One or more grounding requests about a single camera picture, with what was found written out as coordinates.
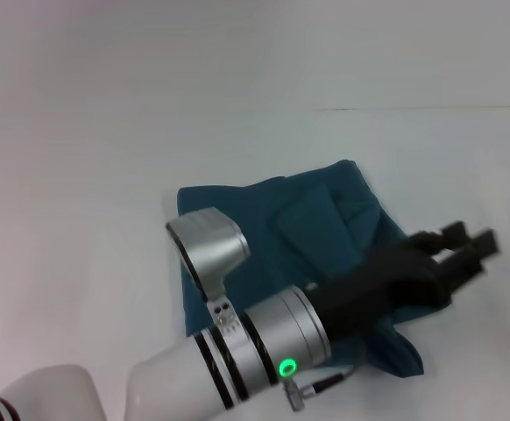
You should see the teal blue t-shirt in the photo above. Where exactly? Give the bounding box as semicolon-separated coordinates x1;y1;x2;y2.
176;159;454;379

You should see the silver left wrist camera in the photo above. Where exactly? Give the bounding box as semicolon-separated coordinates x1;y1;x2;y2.
165;207;252;335

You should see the thin black left cable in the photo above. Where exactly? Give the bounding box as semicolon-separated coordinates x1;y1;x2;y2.
299;365;358;401

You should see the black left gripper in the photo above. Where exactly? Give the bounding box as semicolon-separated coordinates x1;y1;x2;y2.
310;220;502;344

